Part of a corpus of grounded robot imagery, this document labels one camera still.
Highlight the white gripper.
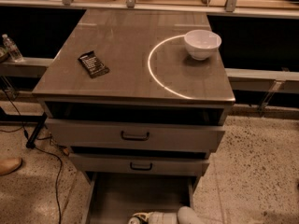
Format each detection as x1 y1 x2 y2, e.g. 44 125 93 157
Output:
132 212 178 224

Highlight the green soda can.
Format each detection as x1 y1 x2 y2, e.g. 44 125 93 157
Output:
127 217 142 224

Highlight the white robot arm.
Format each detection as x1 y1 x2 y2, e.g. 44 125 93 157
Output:
127 206 205 224

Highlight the open bottom drawer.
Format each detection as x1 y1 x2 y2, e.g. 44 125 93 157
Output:
81 173 193 224

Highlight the grey drawer cabinet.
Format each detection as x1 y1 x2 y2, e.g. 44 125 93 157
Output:
31 8 236 224

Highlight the black table leg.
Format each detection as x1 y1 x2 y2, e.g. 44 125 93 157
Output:
24 113 47 149

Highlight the tan shoe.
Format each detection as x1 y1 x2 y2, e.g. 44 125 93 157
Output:
0 158 22 175

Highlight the black snack bar wrapper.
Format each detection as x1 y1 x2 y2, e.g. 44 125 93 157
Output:
78 51 109 78

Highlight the white ceramic bowl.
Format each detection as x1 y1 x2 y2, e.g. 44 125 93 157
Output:
184 30 221 61

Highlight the clear plastic water bottle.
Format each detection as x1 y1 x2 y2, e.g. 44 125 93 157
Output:
2 34 23 63

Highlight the middle drawer with handle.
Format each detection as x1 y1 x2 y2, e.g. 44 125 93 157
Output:
69 154 209 176

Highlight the drawer with handle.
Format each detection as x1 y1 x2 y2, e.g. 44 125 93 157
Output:
46 119 224 152
69 154 209 176

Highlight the top drawer with handle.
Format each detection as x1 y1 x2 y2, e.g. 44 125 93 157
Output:
46 119 224 152

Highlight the black floor cable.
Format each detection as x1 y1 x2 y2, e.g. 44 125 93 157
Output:
0 87 64 224

